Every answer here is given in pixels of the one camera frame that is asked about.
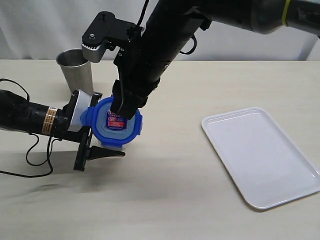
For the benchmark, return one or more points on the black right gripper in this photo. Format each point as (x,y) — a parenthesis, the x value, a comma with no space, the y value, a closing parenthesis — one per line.
(137,79)

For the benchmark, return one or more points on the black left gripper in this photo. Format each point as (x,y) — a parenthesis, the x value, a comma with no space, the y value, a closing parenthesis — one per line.
(83,137)

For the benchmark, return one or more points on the clear tall plastic container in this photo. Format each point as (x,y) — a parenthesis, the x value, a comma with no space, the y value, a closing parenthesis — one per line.
(112,143)

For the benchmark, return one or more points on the blue plastic snap lid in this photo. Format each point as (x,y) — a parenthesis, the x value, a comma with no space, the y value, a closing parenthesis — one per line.
(106,124)

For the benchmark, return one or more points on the stainless steel cup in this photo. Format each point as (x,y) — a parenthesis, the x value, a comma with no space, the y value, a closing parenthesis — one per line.
(77,70)

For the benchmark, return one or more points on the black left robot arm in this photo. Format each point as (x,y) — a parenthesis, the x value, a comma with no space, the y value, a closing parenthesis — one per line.
(19,114)

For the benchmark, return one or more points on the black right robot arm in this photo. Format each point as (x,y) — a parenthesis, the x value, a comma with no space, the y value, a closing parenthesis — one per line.
(174,22)

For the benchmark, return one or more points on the white fabric backdrop curtain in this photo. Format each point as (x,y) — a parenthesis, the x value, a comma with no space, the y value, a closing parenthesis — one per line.
(41,29)

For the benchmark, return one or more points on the white rectangular plastic tray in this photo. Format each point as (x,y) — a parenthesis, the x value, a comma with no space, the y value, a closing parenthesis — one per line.
(265,165)

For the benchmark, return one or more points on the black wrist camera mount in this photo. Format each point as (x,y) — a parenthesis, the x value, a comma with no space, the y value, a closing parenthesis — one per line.
(82,102)

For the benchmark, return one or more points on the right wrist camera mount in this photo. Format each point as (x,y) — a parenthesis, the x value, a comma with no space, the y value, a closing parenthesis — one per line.
(106,32)

